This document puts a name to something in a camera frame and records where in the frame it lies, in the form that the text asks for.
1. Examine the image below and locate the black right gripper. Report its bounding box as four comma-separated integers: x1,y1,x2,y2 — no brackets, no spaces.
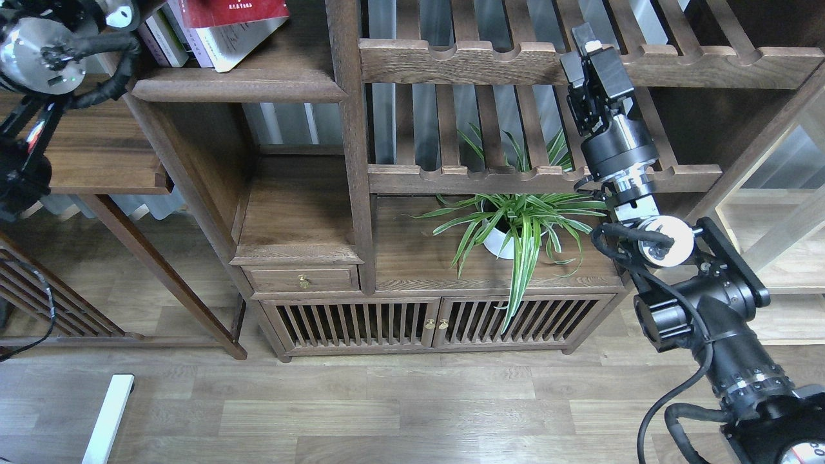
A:
561,23,658,182

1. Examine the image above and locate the white book with blue text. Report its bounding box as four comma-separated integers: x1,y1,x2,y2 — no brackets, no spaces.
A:
191,17,288,73

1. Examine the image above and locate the red book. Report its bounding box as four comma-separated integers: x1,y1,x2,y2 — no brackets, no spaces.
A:
179,1,291,28

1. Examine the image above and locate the pale purple book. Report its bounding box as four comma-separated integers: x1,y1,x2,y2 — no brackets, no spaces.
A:
162,1,213,68

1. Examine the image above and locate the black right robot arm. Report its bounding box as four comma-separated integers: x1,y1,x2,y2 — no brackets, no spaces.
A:
561,23,824,463

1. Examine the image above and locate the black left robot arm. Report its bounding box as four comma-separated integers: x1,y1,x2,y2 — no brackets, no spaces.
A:
1,1,141,220

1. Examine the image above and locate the green spider plant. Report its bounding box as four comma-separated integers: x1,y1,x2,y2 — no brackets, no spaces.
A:
412,124,613,334

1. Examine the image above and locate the white plant pot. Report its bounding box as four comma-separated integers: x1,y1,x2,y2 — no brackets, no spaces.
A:
483,227,519,260

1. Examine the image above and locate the dark wooden bookshelf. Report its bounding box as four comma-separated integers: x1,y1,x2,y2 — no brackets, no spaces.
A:
124,1,823,361

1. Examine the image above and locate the light wooden rack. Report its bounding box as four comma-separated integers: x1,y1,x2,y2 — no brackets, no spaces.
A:
699,92,824,345

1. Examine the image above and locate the white spine book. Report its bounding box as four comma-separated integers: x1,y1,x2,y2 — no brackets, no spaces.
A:
137,10,189,68

